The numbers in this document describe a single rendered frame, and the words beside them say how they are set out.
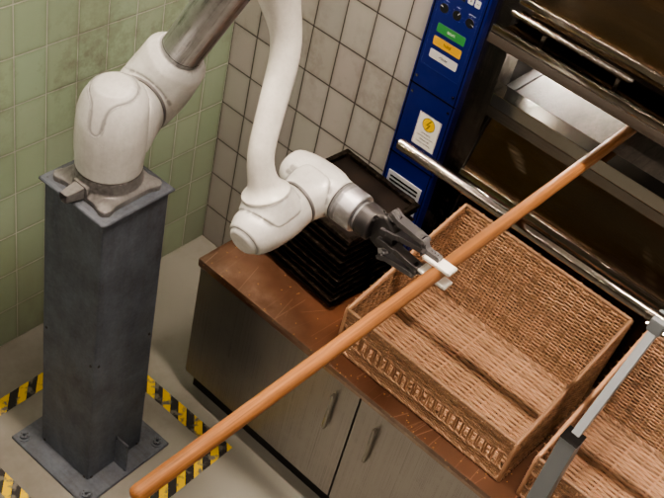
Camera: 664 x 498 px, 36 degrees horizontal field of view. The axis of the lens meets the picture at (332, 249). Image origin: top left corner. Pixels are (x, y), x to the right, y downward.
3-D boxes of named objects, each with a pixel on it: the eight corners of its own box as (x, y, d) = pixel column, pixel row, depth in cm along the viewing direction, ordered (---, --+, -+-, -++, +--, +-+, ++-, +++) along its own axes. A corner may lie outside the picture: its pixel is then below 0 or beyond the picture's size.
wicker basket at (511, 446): (439, 270, 302) (465, 198, 284) (599, 387, 280) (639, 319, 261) (329, 347, 272) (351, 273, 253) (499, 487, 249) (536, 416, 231)
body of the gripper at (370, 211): (377, 193, 216) (411, 217, 212) (369, 223, 221) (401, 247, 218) (355, 207, 211) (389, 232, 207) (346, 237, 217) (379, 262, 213)
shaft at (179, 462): (138, 509, 158) (139, 498, 156) (124, 496, 159) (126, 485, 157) (647, 126, 267) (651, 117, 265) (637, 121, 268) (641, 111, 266)
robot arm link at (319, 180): (355, 206, 225) (313, 236, 218) (302, 168, 231) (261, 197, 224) (361, 170, 217) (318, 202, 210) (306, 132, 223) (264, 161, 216)
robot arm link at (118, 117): (58, 168, 230) (59, 87, 215) (100, 127, 243) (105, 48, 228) (123, 195, 227) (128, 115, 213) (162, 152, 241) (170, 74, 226)
